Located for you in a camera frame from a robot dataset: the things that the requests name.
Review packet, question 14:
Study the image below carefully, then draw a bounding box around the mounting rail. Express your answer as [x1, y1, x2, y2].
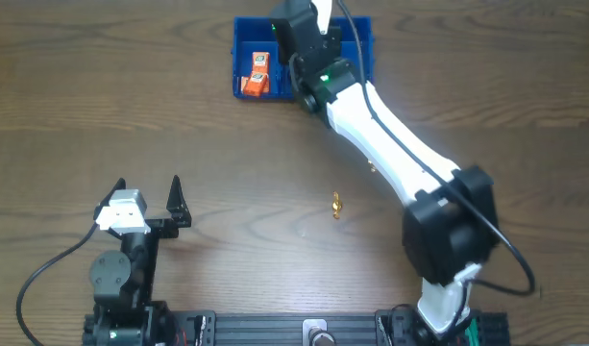
[82, 309, 511, 346]

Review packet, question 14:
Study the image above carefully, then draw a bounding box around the black cable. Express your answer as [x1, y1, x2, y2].
[14, 221, 99, 346]
[335, 0, 538, 297]

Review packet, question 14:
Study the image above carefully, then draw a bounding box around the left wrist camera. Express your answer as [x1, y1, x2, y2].
[94, 188, 149, 235]

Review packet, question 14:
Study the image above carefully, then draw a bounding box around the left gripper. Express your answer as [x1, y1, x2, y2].
[92, 174, 193, 240]

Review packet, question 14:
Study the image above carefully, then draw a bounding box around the blue tray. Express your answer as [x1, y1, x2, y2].
[231, 15, 375, 102]

